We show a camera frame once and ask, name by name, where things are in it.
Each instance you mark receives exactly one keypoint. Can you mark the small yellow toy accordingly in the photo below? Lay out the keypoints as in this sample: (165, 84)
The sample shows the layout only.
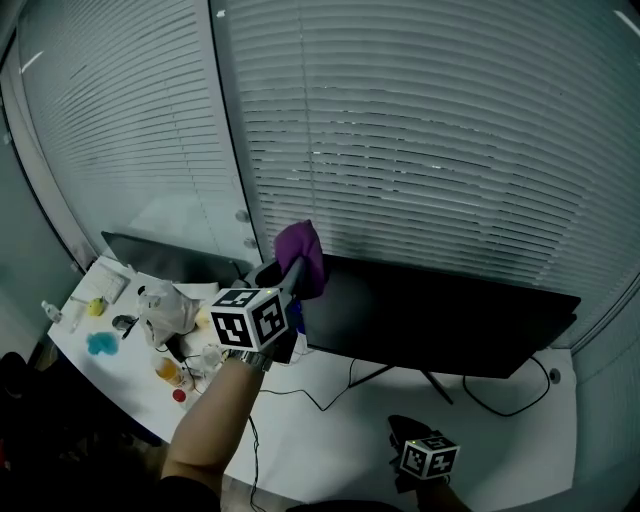
(96, 307)

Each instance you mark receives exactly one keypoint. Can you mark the crumpled clear plastic bag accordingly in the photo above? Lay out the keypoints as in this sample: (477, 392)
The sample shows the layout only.
(167, 312)

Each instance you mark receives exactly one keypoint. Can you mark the person's right forearm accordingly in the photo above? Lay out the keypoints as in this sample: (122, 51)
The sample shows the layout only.
(440, 500)

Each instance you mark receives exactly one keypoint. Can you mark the black computer monitor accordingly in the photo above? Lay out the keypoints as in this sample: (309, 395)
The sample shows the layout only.
(425, 320)

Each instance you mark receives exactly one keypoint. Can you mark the person's black clothing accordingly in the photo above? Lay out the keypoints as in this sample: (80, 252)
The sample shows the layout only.
(190, 497)

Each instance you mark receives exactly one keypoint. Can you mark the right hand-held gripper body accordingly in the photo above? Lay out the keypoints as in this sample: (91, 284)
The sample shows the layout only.
(430, 457)

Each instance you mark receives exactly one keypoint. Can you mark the round grey desk grommet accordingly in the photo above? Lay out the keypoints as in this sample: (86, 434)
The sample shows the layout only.
(554, 375)

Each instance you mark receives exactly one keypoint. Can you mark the pale yellow round package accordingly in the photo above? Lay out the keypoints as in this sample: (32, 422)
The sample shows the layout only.
(202, 317)

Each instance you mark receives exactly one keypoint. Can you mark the clear plastic tube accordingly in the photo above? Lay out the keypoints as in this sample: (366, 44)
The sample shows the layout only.
(75, 317)

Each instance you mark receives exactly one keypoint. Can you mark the black office chair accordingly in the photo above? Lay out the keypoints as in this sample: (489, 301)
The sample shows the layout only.
(75, 440)

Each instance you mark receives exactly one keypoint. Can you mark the grey window blind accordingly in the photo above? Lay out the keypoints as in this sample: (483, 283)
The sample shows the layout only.
(125, 100)
(425, 125)
(615, 400)

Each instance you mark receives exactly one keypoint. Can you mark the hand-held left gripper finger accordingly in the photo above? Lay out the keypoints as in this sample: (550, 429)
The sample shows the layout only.
(262, 272)
(295, 280)

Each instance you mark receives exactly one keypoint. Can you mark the purple cloth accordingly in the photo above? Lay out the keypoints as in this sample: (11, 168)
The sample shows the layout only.
(300, 245)

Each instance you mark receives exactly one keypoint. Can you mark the red-capped clear bottle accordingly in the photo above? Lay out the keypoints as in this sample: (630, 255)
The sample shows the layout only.
(178, 395)

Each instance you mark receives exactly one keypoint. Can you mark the small clear bottle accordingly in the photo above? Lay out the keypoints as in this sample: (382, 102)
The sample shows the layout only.
(51, 311)

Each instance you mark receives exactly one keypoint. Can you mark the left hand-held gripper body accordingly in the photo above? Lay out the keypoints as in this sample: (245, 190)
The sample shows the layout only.
(245, 320)

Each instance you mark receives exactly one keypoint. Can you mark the orange drink bottle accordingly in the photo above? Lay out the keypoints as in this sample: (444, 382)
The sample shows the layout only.
(167, 369)

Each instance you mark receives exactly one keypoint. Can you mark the dark grey monitor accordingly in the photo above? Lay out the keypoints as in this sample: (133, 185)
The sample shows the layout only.
(165, 257)

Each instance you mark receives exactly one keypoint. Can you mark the person's left forearm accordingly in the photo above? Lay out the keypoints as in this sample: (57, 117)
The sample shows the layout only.
(210, 425)

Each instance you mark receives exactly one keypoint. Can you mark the round grey knob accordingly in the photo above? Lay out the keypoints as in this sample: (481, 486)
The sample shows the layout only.
(242, 216)
(250, 243)

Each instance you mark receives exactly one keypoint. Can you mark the white keyboard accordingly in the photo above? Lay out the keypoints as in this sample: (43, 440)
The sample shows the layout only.
(107, 282)

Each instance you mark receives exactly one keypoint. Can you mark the clear plastic cup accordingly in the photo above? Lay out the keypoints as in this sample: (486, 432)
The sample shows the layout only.
(211, 356)

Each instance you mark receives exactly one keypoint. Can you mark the small black device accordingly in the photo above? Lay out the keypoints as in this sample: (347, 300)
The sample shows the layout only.
(122, 322)

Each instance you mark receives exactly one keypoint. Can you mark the white paper sheet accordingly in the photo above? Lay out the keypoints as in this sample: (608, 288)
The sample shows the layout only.
(200, 290)

